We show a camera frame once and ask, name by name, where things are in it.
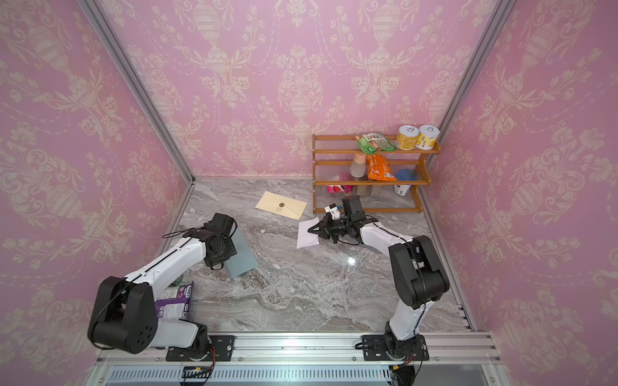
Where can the orange snack bag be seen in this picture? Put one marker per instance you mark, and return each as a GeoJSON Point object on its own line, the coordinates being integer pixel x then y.
{"type": "Point", "coordinates": [379, 169]}

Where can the red bordered pink card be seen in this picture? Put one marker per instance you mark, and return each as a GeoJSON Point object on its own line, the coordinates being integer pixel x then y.
{"type": "Point", "coordinates": [304, 238]}

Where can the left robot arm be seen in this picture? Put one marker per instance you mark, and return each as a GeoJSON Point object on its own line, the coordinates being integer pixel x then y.
{"type": "Point", "coordinates": [124, 315]}

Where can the purple snack bag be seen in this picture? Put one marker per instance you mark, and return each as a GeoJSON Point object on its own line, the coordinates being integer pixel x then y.
{"type": "Point", "coordinates": [174, 303]}

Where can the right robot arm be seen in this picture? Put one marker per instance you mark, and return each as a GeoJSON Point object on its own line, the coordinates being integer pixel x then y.
{"type": "Point", "coordinates": [418, 273]}

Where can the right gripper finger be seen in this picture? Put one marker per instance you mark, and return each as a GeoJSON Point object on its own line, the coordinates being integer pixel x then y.
{"type": "Point", "coordinates": [322, 232]}
{"type": "Point", "coordinates": [327, 222]}

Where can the pink beige bottle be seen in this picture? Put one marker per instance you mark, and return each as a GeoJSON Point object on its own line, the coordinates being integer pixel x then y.
{"type": "Point", "coordinates": [358, 167]}

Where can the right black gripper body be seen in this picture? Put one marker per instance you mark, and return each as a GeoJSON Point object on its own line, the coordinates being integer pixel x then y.
{"type": "Point", "coordinates": [341, 228]}

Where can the blue cloth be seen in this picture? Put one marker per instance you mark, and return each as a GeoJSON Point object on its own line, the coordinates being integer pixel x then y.
{"type": "Point", "coordinates": [406, 175]}

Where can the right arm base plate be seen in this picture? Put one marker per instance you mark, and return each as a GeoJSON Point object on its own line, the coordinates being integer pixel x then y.
{"type": "Point", "coordinates": [386, 347]}

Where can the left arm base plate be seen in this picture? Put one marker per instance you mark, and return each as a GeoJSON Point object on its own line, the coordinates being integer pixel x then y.
{"type": "Point", "coordinates": [217, 348]}

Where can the cream yellow envelope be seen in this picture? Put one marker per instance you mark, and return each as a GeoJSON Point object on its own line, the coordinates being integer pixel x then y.
{"type": "Point", "coordinates": [281, 206]}

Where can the teal green envelope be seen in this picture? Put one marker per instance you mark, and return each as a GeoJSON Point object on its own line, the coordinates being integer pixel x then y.
{"type": "Point", "coordinates": [244, 260]}

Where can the magenta pink item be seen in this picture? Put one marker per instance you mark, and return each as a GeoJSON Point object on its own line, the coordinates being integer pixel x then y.
{"type": "Point", "coordinates": [340, 187]}

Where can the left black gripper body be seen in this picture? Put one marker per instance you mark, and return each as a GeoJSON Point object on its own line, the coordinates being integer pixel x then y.
{"type": "Point", "coordinates": [228, 251]}

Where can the white cup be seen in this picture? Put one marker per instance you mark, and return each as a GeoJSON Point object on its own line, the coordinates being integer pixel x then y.
{"type": "Point", "coordinates": [402, 190]}

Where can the aluminium front rail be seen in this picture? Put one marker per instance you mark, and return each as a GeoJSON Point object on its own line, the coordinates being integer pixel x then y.
{"type": "Point", "coordinates": [311, 358]}

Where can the yellow can left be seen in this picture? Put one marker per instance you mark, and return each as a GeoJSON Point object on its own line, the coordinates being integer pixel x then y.
{"type": "Point", "coordinates": [407, 137]}

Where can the yellow can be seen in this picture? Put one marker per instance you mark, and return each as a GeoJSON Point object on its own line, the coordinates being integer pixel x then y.
{"type": "Point", "coordinates": [427, 138]}
{"type": "Point", "coordinates": [407, 137]}

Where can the yellow can right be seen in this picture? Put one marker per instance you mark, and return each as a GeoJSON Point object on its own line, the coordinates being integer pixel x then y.
{"type": "Point", "coordinates": [427, 138]}

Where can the green snack packet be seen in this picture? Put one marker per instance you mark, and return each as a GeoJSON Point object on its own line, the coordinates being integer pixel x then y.
{"type": "Point", "coordinates": [372, 143]}

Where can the wooden three-tier shelf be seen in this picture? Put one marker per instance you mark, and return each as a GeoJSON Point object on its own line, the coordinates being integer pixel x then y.
{"type": "Point", "coordinates": [328, 150]}

